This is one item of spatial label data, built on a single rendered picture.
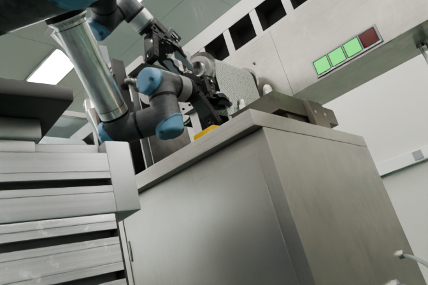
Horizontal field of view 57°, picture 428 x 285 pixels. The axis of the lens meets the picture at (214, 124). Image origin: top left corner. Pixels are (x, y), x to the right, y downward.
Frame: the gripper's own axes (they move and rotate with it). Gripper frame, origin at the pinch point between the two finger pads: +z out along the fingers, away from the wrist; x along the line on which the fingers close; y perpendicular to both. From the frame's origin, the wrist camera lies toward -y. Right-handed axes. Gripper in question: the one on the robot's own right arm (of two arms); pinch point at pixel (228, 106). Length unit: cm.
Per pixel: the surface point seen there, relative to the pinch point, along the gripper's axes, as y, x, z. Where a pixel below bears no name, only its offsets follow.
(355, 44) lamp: 10.0, -37.2, 29.3
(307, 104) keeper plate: -8.6, -21.4, 10.0
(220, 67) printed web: 15.3, -0.2, 1.4
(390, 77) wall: 74, 0, 263
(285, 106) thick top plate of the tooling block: -10.7, -19.9, -2.6
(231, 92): 5.9, -0.3, 3.6
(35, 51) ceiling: 171, 209, 52
